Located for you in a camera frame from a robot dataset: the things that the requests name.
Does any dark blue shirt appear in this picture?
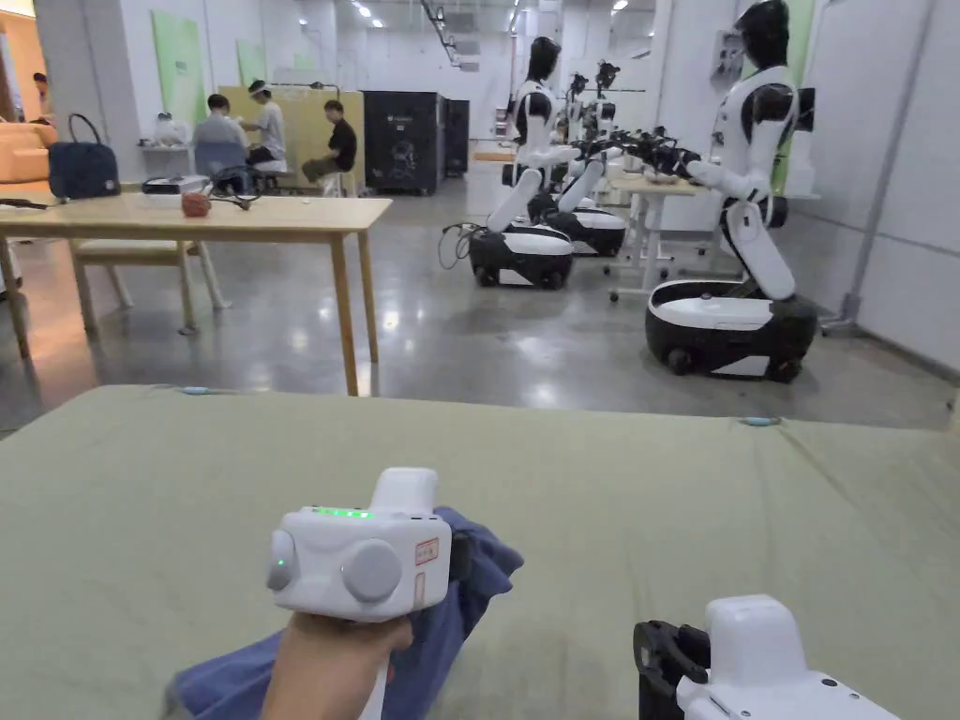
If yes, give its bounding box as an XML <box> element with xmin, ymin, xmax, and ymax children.
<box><xmin>164</xmin><ymin>505</ymin><xmax>526</xmax><ymax>720</ymax></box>

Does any small white table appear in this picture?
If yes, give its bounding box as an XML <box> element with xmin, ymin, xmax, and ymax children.
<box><xmin>137</xmin><ymin>112</ymin><xmax>198</xmax><ymax>183</ymax></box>

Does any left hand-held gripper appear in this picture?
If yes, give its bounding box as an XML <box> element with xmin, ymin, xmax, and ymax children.
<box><xmin>265</xmin><ymin>466</ymin><xmax>473</xmax><ymax>623</ymax></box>

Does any wooden bench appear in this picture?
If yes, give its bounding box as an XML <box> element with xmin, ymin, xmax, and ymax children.
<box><xmin>70</xmin><ymin>238</ymin><xmax>226</xmax><ymax>336</ymax></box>

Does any small black cabinet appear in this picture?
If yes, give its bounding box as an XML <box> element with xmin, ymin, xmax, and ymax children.
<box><xmin>441</xmin><ymin>97</ymin><xmax>473</xmax><ymax>180</ymax></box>

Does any black floor cable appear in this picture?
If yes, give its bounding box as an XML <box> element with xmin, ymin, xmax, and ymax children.
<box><xmin>438</xmin><ymin>222</ymin><xmax>483</xmax><ymax>273</ymax></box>

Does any orange sofa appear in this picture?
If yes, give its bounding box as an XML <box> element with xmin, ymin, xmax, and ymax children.
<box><xmin>0</xmin><ymin>122</ymin><xmax>60</xmax><ymax>186</ymax></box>

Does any person's left hand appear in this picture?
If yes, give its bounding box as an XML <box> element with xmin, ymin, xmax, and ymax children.
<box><xmin>258</xmin><ymin>610</ymin><xmax>415</xmax><ymax>720</ymax></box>

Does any white and black humanoid robot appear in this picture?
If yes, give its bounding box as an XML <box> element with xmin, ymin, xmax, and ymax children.
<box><xmin>643</xmin><ymin>0</ymin><xmax>820</xmax><ymax>385</ymax></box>
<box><xmin>546</xmin><ymin>58</ymin><xmax>630</xmax><ymax>258</ymax></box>
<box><xmin>468</xmin><ymin>36</ymin><xmax>578</xmax><ymax>291</ymax></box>

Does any long wooden table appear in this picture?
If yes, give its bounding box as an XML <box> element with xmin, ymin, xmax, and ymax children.
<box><xmin>0</xmin><ymin>112</ymin><xmax>395</xmax><ymax>398</ymax></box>

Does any large black cabinet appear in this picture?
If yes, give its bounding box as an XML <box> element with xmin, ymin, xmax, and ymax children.
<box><xmin>359</xmin><ymin>89</ymin><xmax>441</xmax><ymax>199</ymax></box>

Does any white desk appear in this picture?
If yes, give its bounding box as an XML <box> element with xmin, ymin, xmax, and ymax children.
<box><xmin>606</xmin><ymin>166</ymin><xmax>725</xmax><ymax>305</ymax></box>

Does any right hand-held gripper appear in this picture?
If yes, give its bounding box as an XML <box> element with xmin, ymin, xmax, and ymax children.
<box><xmin>633</xmin><ymin>595</ymin><xmax>905</xmax><ymax>720</ymax></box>

